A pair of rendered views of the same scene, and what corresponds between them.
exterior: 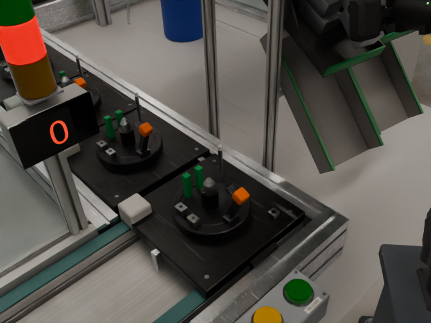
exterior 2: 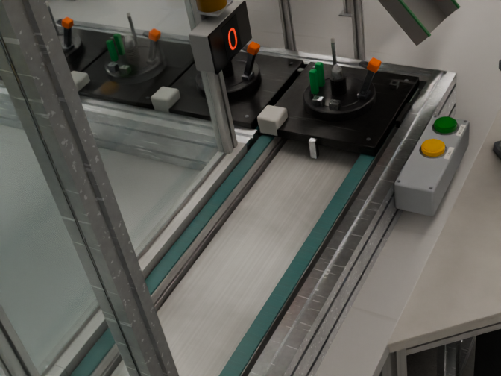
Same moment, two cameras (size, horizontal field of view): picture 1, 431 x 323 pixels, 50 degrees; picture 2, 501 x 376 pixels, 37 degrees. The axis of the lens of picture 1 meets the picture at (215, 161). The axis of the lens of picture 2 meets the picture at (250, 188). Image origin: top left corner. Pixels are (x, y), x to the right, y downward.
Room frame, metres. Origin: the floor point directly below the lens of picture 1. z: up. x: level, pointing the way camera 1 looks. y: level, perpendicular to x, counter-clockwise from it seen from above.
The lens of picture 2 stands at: (-0.56, 0.49, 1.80)
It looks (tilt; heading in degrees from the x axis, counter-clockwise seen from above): 40 degrees down; 347
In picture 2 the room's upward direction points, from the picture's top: 11 degrees counter-clockwise
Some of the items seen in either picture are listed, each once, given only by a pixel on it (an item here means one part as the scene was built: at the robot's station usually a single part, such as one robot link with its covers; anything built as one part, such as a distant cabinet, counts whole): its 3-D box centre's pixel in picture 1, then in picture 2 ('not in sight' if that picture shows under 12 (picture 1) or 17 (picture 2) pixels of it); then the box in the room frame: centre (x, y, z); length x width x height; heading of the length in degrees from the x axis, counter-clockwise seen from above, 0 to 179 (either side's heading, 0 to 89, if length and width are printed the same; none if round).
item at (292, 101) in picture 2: (211, 215); (340, 104); (0.58, 0.01, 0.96); 0.24 x 0.24 x 0.02; 41
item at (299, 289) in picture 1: (298, 292); (445, 126); (0.41, -0.12, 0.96); 0.04 x 0.04 x 0.02
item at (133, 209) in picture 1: (135, 211); (273, 120); (0.59, 0.15, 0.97); 0.05 x 0.05 x 0.04; 41
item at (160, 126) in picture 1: (126, 133); (224, 65); (0.78, 0.18, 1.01); 0.24 x 0.24 x 0.13; 41
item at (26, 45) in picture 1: (20, 37); not in sight; (0.55, 0.23, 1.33); 0.05 x 0.05 x 0.05
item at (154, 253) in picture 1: (156, 259); (314, 148); (0.50, 0.11, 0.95); 0.01 x 0.01 x 0.04; 41
